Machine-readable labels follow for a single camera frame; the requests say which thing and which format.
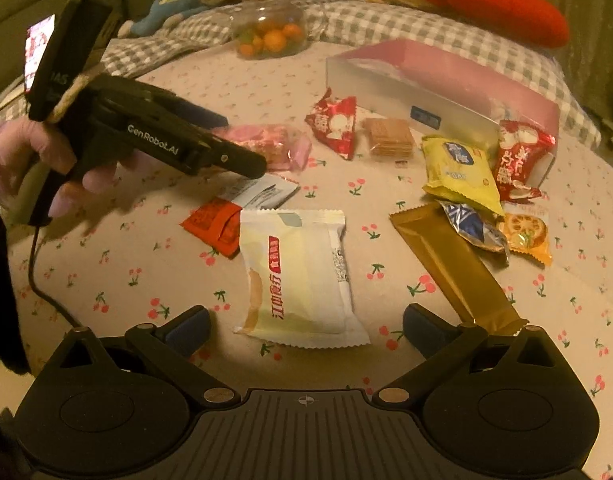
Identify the pink storage box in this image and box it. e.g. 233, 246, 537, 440
325, 39, 561, 188

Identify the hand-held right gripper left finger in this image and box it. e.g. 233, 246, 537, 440
46, 305, 243, 407

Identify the green headboard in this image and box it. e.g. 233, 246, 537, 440
0, 0, 152, 106

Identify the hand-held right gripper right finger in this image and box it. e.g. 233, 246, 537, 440
372, 302, 569, 406

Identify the orange lotus cracker packet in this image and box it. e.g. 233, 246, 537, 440
496, 205, 553, 267

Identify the brown twine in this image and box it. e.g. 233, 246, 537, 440
49, 71, 103, 123

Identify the pink snack packet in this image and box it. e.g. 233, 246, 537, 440
211, 124, 312, 173

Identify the yellow snack packet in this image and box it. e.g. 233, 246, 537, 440
420, 135, 506, 218

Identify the gold bar packet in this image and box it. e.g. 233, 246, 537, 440
389, 204, 529, 333

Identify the large red snack packet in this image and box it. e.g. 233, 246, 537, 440
493, 120, 557, 202

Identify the blue plush toy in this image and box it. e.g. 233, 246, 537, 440
117, 0, 237, 38

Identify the person's left hand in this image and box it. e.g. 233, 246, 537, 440
0, 119, 154, 216

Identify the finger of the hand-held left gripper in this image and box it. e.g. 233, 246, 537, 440
205, 132, 268, 180
151, 92, 230, 132

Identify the red cushion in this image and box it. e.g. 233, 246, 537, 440
411, 0, 571, 50

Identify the grey checked pillow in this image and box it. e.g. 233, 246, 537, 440
301, 0, 602, 151
99, 2, 252, 81

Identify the lit phone screen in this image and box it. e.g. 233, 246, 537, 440
25, 14, 57, 95

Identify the red triangular snack packet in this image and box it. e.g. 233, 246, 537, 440
305, 87, 358, 161

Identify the white sachet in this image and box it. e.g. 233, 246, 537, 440
217, 174, 300, 211

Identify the cherry print bed sheet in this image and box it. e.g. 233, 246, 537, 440
1, 45, 613, 480

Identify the white bread packet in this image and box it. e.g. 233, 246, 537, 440
234, 209, 371, 350

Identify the black cable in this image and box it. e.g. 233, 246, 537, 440
29, 222, 84, 331

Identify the clear cracker packet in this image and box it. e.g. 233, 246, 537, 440
362, 117, 416, 158

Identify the clear jar of kumquats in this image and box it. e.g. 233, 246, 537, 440
231, 2, 307, 61

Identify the blue silver candy packet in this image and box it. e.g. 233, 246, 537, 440
436, 200, 511, 266

